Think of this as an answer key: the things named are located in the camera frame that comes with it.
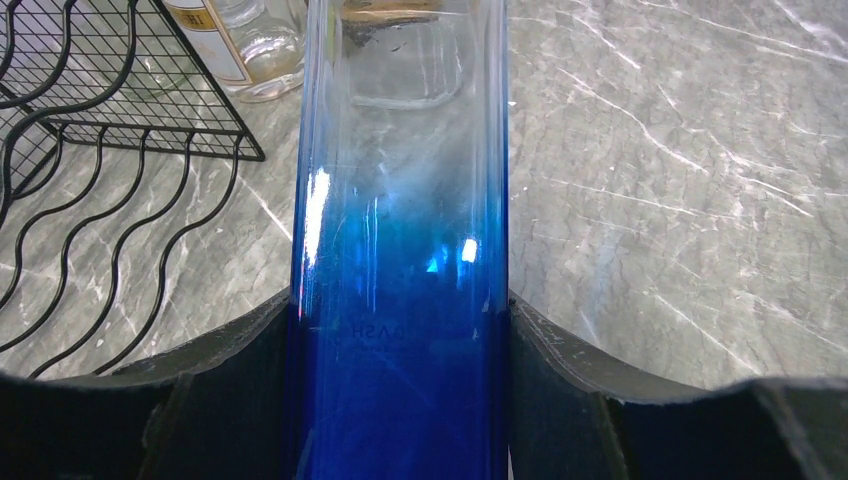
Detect black wire wine rack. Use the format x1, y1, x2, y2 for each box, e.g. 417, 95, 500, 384
1, 1, 264, 380

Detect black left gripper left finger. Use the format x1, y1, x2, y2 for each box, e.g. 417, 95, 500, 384
1, 291, 292, 479

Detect dark bottle black capsule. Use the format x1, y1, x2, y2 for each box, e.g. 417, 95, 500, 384
163, 0, 307, 103

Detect blue glass bottle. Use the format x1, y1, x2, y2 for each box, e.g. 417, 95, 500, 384
285, 1, 510, 479

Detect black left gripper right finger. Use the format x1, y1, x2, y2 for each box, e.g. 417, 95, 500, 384
510, 297, 847, 479

